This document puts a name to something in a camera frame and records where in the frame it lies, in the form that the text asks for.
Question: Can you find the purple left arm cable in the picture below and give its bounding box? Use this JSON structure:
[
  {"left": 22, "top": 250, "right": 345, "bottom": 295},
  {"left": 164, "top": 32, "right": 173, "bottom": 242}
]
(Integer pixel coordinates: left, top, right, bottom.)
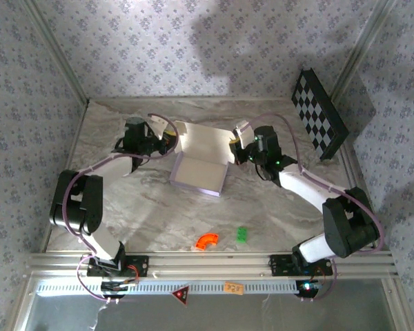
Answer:
[{"left": 63, "top": 113, "right": 179, "bottom": 301}]

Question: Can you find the white and lilac paper box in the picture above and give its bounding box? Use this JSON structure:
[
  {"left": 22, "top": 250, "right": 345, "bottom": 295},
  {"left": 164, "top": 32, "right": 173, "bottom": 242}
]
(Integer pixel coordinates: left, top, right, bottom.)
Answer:
[{"left": 168, "top": 120, "right": 236, "bottom": 197}]

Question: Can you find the red triangle sign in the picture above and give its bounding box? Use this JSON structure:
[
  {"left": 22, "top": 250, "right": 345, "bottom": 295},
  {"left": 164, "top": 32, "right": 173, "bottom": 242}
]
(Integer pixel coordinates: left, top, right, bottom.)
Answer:
[{"left": 171, "top": 284, "right": 190, "bottom": 306}]

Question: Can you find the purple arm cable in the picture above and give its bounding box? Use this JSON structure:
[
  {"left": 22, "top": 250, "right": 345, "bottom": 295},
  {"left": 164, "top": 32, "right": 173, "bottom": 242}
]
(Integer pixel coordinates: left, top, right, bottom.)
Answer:
[
  {"left": 63, "top": 113, "right": 179, "bottom": 301},
  {"left": 244, "top": 112, "right": 386, "bottom": 301}
]

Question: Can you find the black checkerboard calibration board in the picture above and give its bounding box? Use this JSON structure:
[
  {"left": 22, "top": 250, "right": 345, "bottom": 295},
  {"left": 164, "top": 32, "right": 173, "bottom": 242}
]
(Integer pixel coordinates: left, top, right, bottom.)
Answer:
[{"left": 290, "top": 68, "right": 350, "bottom": 159}]

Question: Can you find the aluminium mounting rail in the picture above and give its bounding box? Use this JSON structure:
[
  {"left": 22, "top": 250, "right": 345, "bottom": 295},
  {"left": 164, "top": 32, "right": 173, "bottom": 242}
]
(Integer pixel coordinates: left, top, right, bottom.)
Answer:
[{"left": 26, "top": 250, "right": 398, "bottom": 279}]

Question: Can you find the aluminium table edge strip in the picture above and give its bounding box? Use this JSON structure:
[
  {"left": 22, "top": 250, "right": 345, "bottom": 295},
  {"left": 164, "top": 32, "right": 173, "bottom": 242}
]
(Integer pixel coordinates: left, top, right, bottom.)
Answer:
[{"left": 88, "top": 96, "right": 294, "bottom": 102}]

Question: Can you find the grey metal sheet panel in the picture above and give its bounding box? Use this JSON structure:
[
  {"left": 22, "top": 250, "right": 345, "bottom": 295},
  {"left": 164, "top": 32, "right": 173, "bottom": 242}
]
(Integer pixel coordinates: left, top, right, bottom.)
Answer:
[{"left": 15, "top": 277, "right": 414, "bottom": 331}]

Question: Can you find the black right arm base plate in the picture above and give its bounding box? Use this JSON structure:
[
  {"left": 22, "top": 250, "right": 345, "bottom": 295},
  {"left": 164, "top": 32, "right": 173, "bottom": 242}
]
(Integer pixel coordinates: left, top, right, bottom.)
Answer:
[{"left": 269, "top": 254, "right": 333, "bottom": 277}]

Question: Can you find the orange paper label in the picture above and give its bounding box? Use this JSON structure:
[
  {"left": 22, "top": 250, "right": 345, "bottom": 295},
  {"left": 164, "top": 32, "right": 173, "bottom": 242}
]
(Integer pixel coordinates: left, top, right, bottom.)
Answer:
[{"left": 224, "top": 281, "right": 245, "bottom": 296}]

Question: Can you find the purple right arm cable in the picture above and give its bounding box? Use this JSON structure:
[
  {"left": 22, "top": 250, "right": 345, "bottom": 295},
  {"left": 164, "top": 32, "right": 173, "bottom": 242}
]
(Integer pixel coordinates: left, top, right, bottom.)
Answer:
[{"left": 244, "top": 112, "right": 386, "bottom": 301}]

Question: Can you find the orange curved toy brick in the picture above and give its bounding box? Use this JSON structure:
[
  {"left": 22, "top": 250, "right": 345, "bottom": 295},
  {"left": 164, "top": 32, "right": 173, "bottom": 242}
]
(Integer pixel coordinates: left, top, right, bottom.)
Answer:
[{"left": 195, "top": 230, "right": 220, "bottom": 250}]

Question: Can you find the grey slotted cable duct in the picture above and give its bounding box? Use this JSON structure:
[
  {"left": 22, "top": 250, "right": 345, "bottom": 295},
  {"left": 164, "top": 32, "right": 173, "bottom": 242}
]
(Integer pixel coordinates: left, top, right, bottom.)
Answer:
[{"left": 37, "top": 279, "right": 324, "bottom": 297}]

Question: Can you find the slotted aluminium table side rail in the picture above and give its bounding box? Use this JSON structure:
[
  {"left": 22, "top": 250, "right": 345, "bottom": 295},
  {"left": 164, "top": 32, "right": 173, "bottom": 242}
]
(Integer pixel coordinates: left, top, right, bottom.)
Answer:
[{"left": 333, "top": 99, "right": 382, "bottom": 252}]

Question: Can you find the aluminium frame post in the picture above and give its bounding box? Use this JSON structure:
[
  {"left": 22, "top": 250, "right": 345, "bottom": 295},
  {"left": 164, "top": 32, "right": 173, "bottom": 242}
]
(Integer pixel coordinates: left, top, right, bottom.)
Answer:
[
  {"left": 331, "top": 0, "right": 400, "bottom": 103},
  {"left": 19, "top": 0, "right": 90, "bottom": 106}
]

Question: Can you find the red wire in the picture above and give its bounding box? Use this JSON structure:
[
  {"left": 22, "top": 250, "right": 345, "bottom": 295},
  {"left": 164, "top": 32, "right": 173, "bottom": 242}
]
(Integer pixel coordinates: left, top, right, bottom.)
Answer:
[
  {"left": 126, "top": 264, "right": 141, "bottom": 284},
  {"left": 310, "top": 265, "right": 327, "bottom": 285}
]

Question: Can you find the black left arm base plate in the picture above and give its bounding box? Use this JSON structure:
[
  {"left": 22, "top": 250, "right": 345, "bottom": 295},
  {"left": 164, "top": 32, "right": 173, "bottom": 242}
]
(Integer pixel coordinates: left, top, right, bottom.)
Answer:
[{"left": 86, "top": 254, "right": 150, "bottom": 277}]

